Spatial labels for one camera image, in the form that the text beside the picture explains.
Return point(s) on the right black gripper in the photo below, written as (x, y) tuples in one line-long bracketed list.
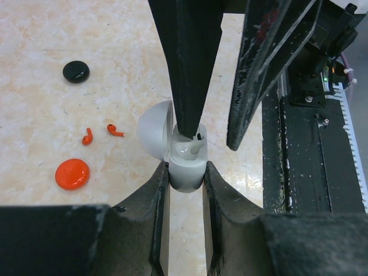
[(277, 34)]

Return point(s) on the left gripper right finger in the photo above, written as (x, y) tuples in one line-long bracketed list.
[(235, 241)]

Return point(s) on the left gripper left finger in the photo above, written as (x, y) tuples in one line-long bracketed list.
[(135, 235)]

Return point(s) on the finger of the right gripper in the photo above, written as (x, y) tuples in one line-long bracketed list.
[(190, 33)]

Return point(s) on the white charging case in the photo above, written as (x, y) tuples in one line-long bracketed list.
[(157, 132)]

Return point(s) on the orange round charging case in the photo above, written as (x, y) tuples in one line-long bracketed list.
[(72, 174)]

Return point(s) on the black round charging case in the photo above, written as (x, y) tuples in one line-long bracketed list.
[(76, 71)]

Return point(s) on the orange earbud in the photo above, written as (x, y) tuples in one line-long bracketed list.
[(112, 129), (87, 139)]

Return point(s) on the white cable duct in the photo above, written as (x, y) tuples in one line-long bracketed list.
[(340, 95)]

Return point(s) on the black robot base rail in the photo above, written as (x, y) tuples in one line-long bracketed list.
[(307, 161)]

